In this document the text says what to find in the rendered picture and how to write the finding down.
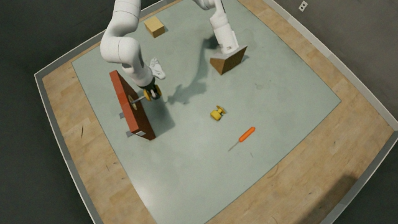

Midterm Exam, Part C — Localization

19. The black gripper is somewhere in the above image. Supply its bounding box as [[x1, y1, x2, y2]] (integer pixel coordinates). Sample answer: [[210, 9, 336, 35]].
[[138, 77, 160, 100]]

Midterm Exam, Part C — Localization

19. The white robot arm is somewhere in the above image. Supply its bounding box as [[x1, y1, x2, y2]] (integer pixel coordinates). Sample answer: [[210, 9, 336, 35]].
[[100, 0, 239, 86]]

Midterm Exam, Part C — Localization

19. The orange-handled screwdriver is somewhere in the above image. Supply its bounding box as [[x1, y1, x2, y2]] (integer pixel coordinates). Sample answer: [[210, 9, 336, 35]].
[[228, 127, 255, 151]]

